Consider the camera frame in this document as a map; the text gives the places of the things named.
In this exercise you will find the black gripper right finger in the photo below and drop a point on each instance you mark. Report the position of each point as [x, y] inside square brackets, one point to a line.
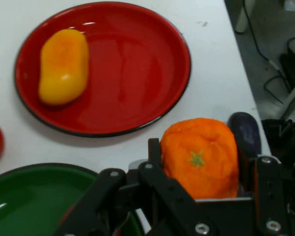
[270, 196]

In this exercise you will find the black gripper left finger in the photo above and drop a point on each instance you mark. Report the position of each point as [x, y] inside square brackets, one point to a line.
[142, 196]

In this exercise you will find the red plate with black rim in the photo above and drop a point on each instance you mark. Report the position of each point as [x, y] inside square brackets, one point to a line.
[137, 73]

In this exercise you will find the green plate with dark rim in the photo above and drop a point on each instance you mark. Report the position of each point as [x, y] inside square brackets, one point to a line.
[34, 201]

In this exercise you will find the white furniture leg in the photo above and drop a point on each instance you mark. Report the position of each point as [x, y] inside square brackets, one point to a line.
[244, 17]

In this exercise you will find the black power adapter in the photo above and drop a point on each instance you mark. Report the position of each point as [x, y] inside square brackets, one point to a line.
[293, 66]

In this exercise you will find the purple toy eggplant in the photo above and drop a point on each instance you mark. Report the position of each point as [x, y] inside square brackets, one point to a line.
[248, 132]

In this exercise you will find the orange toy fruit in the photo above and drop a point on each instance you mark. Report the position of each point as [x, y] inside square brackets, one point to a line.
[204, 157]

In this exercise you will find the yellow toy mango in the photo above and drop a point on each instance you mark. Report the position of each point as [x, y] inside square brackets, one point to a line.
[62, 68]

